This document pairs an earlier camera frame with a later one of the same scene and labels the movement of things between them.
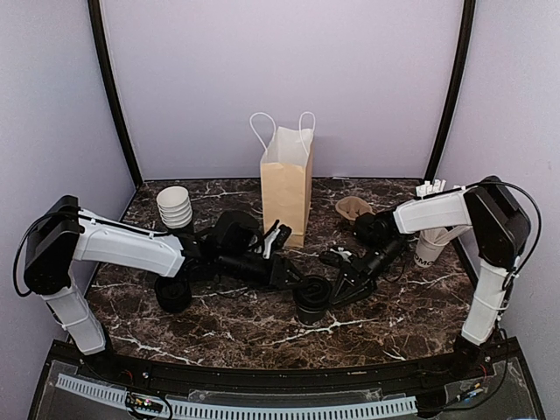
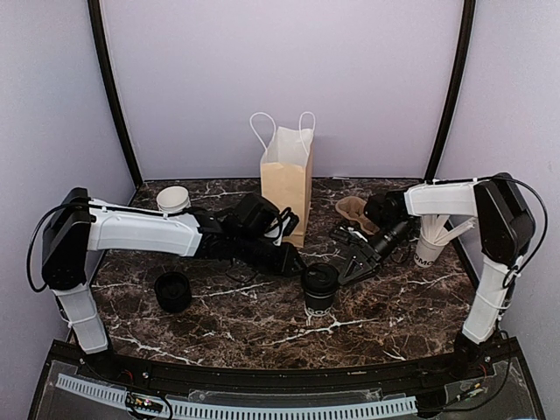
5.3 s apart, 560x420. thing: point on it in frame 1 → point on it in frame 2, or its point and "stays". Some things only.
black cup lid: (172, 294) stays
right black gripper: (356, 277) → (362, 253)
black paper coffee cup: (309, 318) → (318, 306)
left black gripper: (278, 274) → (284, 265)
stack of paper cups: (174, 206) stays
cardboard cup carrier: (351, 207) stays
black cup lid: (312, 293) → (320, 279)
